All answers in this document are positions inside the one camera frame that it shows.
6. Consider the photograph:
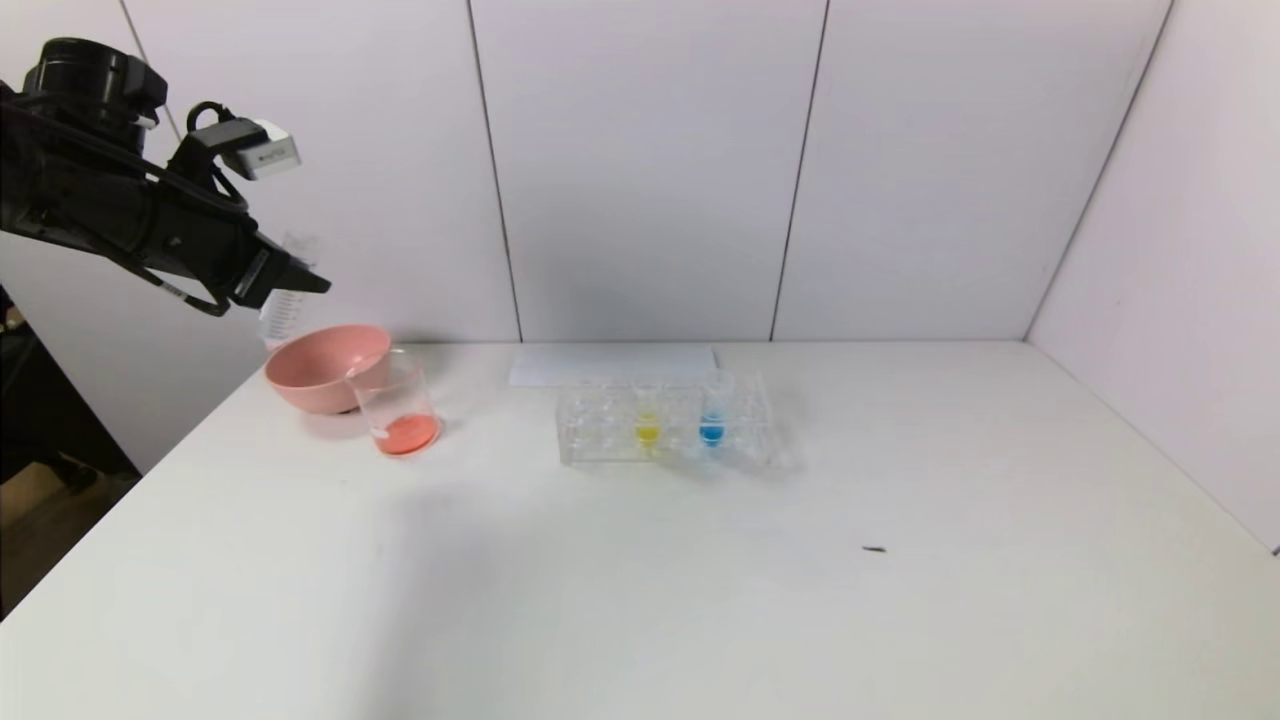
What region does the test tube with blue pigment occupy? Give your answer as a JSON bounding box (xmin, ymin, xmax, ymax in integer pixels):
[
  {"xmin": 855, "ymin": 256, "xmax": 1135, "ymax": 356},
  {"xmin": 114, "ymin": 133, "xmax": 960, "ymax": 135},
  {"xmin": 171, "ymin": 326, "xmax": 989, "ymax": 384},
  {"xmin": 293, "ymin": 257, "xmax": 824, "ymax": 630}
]
[{"xmin": 698, "ymin": 367, "xmax": 731, "ymax": 448}]

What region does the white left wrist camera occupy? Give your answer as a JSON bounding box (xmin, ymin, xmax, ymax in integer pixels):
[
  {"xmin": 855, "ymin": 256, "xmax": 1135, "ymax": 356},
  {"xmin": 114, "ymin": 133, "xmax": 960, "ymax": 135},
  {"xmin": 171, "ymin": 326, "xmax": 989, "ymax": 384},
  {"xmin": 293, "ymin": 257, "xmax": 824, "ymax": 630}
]
[{"xmin": 214, "ymin": 117, "xmax": 302, "ymax": 182}]

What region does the pink plastic bowl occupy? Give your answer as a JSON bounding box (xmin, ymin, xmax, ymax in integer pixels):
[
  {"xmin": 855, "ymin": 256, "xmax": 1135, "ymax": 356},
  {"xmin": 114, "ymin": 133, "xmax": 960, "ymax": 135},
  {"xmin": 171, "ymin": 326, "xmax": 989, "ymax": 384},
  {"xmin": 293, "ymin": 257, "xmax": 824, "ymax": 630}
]
[{"xmin": 264, "ymin": 324, "xmax": 393, "ymax": 416}]

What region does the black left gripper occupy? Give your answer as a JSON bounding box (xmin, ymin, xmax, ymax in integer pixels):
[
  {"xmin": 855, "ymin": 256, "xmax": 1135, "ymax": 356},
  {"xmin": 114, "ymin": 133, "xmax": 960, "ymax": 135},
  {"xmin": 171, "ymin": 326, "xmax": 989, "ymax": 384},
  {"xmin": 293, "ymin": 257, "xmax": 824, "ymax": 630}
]
[{"xmin": 138, "ymin": 183, "xmax": 332, "ymax": 310}]

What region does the clear glass beaker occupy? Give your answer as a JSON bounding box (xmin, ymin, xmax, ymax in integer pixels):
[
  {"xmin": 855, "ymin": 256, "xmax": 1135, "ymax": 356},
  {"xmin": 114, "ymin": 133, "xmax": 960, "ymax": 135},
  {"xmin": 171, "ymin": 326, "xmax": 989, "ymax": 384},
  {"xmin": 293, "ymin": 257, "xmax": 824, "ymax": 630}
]
[{"xmin": 347, "ymin": 350, "xmax": 442, "ymax": 458}]

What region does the test tube with yellow pigment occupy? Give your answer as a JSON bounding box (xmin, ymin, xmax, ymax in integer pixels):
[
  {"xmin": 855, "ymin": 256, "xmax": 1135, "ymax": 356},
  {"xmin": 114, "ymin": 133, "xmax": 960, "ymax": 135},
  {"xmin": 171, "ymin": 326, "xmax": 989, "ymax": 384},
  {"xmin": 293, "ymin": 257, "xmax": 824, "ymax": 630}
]
[{"xmin": 632, "ymin": 367, "xmax": 663, "ymax": 449}]

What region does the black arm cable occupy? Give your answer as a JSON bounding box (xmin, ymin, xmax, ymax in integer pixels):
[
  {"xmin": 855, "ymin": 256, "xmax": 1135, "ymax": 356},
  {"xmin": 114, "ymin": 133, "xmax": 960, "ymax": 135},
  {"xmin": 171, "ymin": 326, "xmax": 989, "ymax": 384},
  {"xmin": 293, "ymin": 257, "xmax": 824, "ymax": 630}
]
[{"xmin": 184, "ymin": 100, "xmax": 251, "ymax": 173}]

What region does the clear acrylic test tube rack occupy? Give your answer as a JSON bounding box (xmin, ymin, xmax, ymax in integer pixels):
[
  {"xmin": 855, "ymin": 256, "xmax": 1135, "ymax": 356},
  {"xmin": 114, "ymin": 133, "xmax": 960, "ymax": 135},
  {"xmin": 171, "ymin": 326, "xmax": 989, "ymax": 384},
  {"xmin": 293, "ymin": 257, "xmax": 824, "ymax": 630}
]
[{"xmin": 556, "ymin": 368, "xmax": 777, "ymax": 469}]

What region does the white paper sheet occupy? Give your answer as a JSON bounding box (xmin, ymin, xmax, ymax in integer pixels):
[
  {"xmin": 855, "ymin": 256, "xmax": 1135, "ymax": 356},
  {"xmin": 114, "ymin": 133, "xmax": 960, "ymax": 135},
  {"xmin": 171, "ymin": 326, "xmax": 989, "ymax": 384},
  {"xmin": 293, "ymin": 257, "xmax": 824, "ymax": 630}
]
[{"xmin": 509, "ymin": 345, "xmax": 719, "ymax": 389}]

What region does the test tube with red pigment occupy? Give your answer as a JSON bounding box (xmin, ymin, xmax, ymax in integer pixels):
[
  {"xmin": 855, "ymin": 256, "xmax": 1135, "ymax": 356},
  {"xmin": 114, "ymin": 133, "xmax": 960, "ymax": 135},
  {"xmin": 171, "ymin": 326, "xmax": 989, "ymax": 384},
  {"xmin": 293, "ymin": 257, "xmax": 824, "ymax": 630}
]
[{"xmin": 257, "ymin": 234, "xmax": 322, "ymax": 352}]

